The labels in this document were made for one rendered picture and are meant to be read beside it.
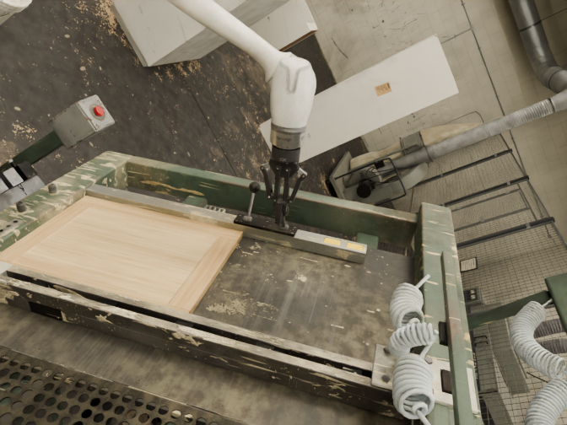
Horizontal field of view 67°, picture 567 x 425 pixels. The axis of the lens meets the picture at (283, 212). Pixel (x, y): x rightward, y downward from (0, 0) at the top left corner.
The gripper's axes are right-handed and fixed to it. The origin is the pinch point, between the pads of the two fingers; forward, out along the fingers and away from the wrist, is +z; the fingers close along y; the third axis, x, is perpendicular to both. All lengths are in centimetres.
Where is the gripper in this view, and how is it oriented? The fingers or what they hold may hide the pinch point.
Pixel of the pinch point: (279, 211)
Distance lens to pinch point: 121.9
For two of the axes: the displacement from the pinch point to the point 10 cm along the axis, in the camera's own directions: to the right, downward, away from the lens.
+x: 2.6, -4.7, 8.5
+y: 9.6, 2.1, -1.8
